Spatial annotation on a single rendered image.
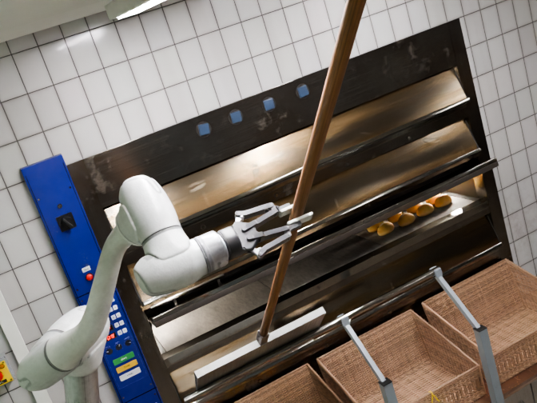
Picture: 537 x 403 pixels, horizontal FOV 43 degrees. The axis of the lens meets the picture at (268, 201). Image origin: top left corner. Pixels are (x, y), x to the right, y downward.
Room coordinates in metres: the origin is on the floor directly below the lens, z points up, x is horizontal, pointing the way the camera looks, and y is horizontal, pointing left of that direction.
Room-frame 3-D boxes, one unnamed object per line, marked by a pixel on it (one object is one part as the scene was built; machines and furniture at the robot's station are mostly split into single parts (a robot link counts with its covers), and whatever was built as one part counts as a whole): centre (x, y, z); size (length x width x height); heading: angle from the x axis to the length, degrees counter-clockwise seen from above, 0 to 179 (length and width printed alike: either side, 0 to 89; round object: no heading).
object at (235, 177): (2.96, -0.21, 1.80); 1.79 x 0.11 x 0.19; 109
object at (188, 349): (2.98, -0.21, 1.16); 1.80 x 0.06 x 0.04; 109
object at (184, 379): (2.96, -0.21, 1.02); 1.79 x 0.11 x 0.19; 109
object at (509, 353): (2.91, -0.90, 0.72); 0.56 x 0.49 x 0.28; 109
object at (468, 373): (2.71, -0.32, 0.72); 0.56 x 0.49 x 0.28; 109
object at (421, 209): (3.56, -0.62, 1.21); 0.61 x 0.48 x 0.06; 19
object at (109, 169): (2.98, -0.20, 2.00); 1.80 x 0.08 x 0.21; 109
